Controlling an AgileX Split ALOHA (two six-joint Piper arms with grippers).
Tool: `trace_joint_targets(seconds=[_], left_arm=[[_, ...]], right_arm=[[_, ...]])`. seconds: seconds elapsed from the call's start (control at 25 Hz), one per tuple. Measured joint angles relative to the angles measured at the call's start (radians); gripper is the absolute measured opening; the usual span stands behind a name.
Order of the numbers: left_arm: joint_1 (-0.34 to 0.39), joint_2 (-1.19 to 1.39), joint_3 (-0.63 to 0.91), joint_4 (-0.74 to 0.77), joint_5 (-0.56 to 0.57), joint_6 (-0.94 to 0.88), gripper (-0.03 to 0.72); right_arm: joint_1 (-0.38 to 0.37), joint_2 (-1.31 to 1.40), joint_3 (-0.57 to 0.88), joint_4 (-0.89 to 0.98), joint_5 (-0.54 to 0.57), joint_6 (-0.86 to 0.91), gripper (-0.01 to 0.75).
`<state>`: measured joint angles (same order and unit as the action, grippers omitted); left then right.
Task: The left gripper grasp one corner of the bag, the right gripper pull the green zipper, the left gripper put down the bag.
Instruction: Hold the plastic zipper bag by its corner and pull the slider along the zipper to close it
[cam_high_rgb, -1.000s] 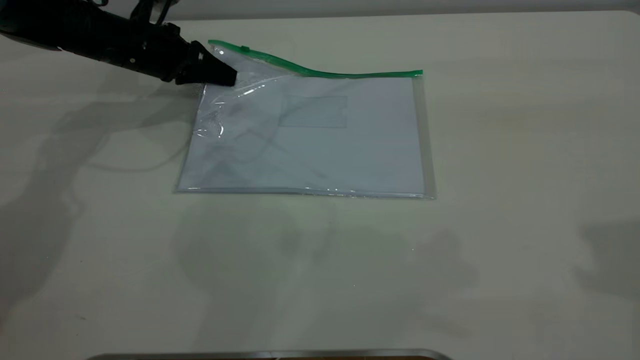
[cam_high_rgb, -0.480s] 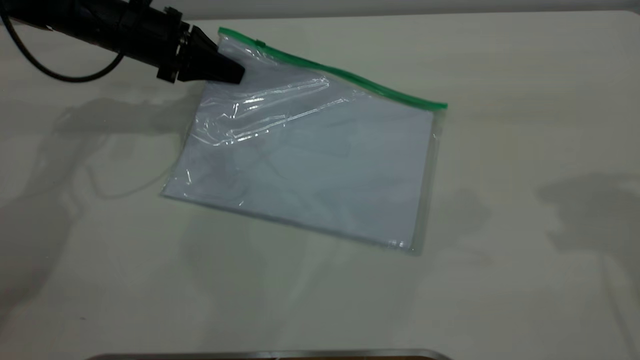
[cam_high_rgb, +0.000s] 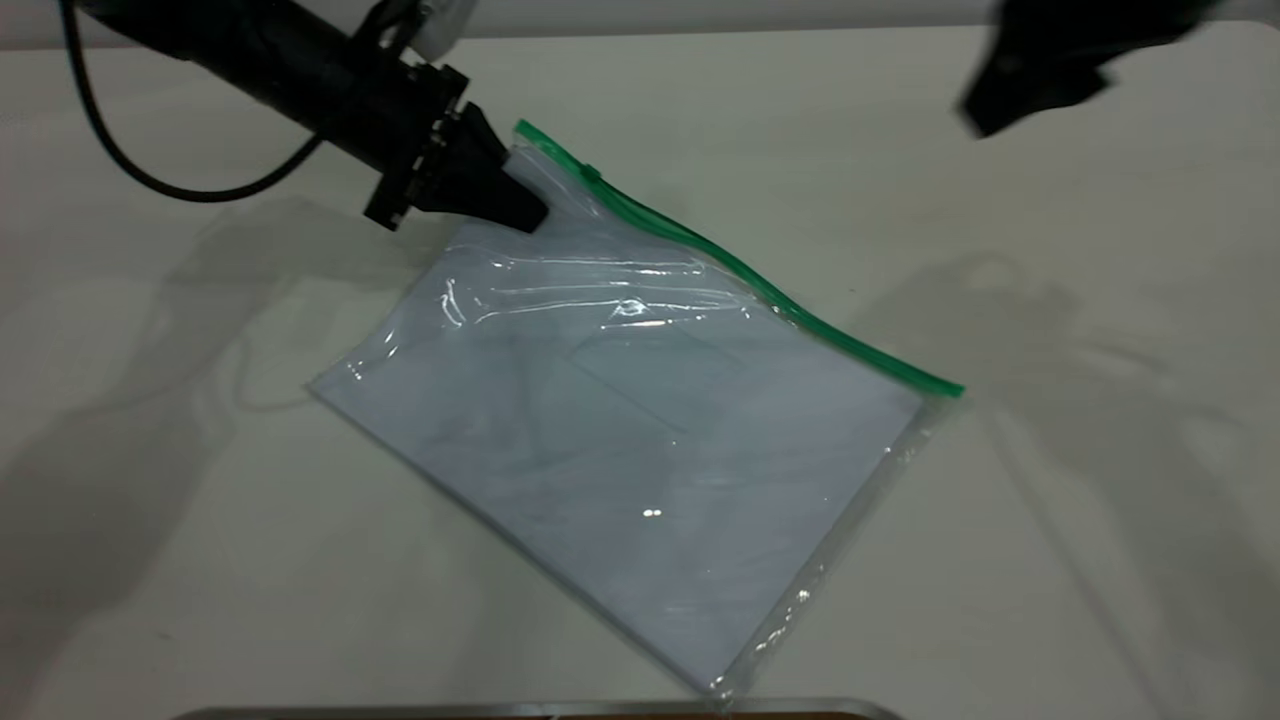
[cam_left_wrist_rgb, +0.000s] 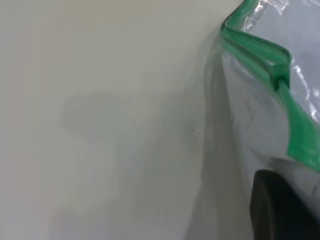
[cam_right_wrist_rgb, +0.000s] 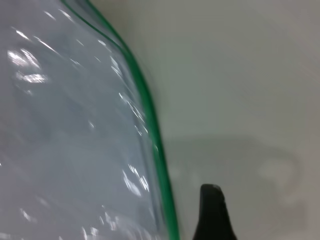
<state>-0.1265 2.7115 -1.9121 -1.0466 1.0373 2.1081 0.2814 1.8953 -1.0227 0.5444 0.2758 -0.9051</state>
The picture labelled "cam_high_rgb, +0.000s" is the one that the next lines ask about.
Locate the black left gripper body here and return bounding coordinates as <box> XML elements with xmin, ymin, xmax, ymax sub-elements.
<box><xmin>363</xmin><ymin>62</ymin><xmax>471</xmax><ymax>232</ymax></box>

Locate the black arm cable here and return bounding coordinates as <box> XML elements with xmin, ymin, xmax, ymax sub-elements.
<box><xmin>58</xmin><ymin>0</ymin><xmax>323</xmax><ymax>204</ymax></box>

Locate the clear plastic zip bag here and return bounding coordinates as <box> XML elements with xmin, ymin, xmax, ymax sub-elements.
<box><xmin>308</xmin><ymin>118</ymin><xmax>967</xmax><ymax>707</ymax></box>

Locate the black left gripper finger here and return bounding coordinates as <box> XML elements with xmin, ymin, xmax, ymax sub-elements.
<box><xmin>430</xmin><ymin>164</ymin><xmax>550</xmax><ymax>235</ymax></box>
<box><xmin>455</xmin><ymin>102</ymin><xmax>514</xmax><ymax>172</ymax></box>

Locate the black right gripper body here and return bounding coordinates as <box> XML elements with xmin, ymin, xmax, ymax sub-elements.
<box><xmin>958</xmin><ymin>28</ymin><xmax>1117</xmax><ymax>140</ymax></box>

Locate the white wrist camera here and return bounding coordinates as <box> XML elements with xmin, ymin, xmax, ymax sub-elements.
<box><xmin>405</xmin><ymin>0</ymin><xmax>483</xmax><ymax>59</ymax></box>

